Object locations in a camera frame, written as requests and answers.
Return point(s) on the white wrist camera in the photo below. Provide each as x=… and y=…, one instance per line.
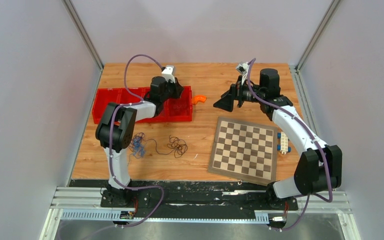
x=243, y=69
x=167, y=72

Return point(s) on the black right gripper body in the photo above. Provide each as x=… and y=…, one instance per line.
x=245, y=93

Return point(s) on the red plastic compartment tray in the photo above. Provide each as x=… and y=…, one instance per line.
x=174, y=110

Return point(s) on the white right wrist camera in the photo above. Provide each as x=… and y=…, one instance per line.
x=243, y=69

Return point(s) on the orange plastic piece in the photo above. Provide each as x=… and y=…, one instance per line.
x=198, y=99

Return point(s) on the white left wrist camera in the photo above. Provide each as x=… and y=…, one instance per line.
x=167, y=72

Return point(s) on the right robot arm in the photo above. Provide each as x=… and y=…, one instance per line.
x=319, y=169

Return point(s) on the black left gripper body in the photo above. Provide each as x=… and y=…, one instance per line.
x=172, y=90

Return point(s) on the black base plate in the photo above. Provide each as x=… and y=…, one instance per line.
x=194, y=199

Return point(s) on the aluminium frame rail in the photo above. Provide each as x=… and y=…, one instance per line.
x=74, y=214

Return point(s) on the white toy block vehicle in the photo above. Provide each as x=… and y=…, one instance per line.
x=283, y=143

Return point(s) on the wooden chessboard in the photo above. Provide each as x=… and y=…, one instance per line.
x=245, y=151

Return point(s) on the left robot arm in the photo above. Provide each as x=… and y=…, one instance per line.
x=115, y=132

